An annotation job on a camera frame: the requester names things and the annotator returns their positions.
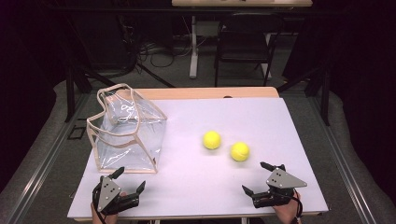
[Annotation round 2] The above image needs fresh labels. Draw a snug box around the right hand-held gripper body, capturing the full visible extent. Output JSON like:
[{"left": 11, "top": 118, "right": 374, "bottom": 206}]
[{"left": 251, "top": 163, "right": 308, "bottom": 209}]

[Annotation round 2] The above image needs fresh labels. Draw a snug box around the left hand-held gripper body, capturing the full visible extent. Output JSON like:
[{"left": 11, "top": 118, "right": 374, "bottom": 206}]
[{"left": 92, "top": 175, "right": 140, "bottom": 216}]

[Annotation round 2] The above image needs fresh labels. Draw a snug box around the transparent bag with beige trim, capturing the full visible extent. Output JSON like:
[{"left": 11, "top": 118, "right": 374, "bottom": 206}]
[{"left": 86, "top": 82, "right": 168, "bottom": 175}]

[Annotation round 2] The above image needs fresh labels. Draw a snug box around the yellow tennis ball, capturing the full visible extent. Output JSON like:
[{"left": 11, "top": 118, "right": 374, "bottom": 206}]
[
  {"left": 202, "top": 130, "right": 222, "bottom": 150},
  {"left": 230, "top": 141, "right": 251, "bottom": 162}
]

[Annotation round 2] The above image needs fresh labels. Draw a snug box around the person's left hand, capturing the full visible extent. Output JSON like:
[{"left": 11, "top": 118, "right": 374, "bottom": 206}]
[{"left": 90, "top": 190, "right": 129, "bottom": 224}]

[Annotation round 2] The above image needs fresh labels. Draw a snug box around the person's right hand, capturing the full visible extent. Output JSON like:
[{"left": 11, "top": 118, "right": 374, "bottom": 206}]
[{"left": 272, "top": 190, "right": 303, "bottom": 224}]

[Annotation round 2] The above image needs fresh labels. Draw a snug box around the white table sheet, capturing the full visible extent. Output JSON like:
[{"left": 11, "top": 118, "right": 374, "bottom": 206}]
[{"left": 66, "top": 97, "right": 330, "bottom": 219}]

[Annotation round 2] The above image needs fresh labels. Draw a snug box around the black metal stand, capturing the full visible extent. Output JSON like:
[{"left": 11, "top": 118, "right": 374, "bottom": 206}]
[
  {"left": 276, "top": 62, "right": 332, "bottom": 127},
  {"left": 64, "top": 18, "right": 116, "bottom": 123}
]

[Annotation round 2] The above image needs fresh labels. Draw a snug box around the black folding chair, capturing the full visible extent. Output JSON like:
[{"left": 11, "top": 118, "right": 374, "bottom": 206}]
[{"left": 214, "top": 12, "right": 286, "bottom": 88}]

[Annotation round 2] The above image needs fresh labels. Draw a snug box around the wooden desk with white legs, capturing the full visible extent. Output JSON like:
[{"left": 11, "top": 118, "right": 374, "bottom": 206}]
[{"left": 171, "top": 0, "right": 313, "bottom": 79}]

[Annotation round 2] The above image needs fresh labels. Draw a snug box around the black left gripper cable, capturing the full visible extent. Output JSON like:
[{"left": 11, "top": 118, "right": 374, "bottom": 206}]
[{"left": 92, "top": 183, "right": 107, "bottom": 224}]

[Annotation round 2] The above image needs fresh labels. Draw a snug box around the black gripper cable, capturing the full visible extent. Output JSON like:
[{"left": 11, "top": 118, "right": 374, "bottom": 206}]
[
  {"left": 290, "top": 194, "right": 304, "bottom": 224},
  {"left": 92, "top": 183, "right": 107, "bottom": 224}
]

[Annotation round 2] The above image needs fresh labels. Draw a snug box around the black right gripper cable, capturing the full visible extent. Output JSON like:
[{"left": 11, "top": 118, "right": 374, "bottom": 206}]
[{"left": 290, "top": 194, "right": 304, "bottom": 224}]

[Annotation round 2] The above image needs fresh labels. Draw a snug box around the aluminium rail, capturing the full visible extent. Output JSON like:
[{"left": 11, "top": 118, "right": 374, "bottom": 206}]
[
  {"left": 307, "top": 96, "right": 379, "bottom": 224},
  {"left": 3, "top": 92, "right": 92, "bottom": 224}
]

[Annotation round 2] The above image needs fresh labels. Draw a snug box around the bundle of floor cables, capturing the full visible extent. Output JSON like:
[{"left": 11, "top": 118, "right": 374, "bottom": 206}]
[{"left": 136, "top": 36, "right": 194, "bottom": 68}]

